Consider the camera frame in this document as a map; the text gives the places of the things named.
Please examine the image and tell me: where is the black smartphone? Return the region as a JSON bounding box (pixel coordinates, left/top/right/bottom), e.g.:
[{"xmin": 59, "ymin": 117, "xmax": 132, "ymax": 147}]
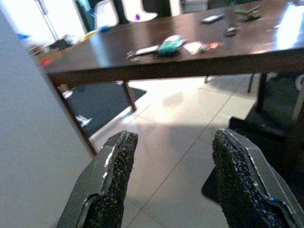
[{"xmin": 199, "ymin": 13, "xmax": 226, "ymax": 24}]

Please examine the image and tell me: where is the yellow chair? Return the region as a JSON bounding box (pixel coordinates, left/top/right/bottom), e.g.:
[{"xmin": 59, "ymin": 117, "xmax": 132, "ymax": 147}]
[{"xmin": 83, "ymin": 29, "xmax": 100, "ymax": 40}]

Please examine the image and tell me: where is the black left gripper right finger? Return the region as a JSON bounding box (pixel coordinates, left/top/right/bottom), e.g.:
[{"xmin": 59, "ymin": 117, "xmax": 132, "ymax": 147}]
[{"xmin": 201, "ymin": 128, "xmax": 304, "ymax": 228}]

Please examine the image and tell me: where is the white shell chair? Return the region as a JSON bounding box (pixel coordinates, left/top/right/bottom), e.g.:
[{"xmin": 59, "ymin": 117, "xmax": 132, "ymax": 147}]
[
  {"xmin": 94, "ymin": 0, "xmax": 119, "ymax": 28},
  {"xmin": 123, "ymin": 0, "xmax": 159, "ymax": 22}
]

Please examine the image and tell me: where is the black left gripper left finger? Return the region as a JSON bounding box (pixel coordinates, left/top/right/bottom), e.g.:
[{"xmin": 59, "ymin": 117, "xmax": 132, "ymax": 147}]
[{"xmin": 56, "ymin": 130, "xmax": 139, "ymax": 228}]

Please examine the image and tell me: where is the black key fob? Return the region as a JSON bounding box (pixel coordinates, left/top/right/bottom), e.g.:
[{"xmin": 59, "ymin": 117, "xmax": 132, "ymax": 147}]
[{"xmin": 225, "ymin": 26, "xmax": 240, "ymax": 37}]

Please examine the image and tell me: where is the dark grey floor mat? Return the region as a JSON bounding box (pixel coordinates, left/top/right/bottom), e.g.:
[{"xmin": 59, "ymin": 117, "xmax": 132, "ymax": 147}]
[{"xmin": 62, "ymin": 83, "xmax": 148, "ymax": 138}]

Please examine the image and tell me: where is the white card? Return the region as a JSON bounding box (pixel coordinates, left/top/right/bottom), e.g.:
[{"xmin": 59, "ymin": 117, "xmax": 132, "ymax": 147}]
[{"xmin": 183, "ymin": 41, "xmax": 202, "ymax": 54}]

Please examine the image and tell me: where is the dark brown wooden table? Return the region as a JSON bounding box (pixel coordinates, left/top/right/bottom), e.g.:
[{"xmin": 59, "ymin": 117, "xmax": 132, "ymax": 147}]
[{"xmin": 44, "ymin": 0, "xmax": 304, "ymax": 157}]

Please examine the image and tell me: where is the teal plush keychain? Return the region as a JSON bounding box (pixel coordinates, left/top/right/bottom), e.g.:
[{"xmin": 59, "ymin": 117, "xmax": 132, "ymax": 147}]
[{"xmin": 156, "ymin": 34, "xmax": 188, "ymax": 57}]

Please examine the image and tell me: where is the brown cardboard box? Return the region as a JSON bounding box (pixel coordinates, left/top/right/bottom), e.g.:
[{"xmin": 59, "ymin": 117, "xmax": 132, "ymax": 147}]
[{"xmin": 28, "ymin": 44, "xmax": 65, "ymax": 69}]

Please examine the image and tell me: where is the green handled tool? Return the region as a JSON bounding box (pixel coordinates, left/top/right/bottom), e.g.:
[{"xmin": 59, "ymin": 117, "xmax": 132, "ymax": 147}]
[{"xmin": 235, "ymin": 6, "xmax": 262, "ymax": 21}]

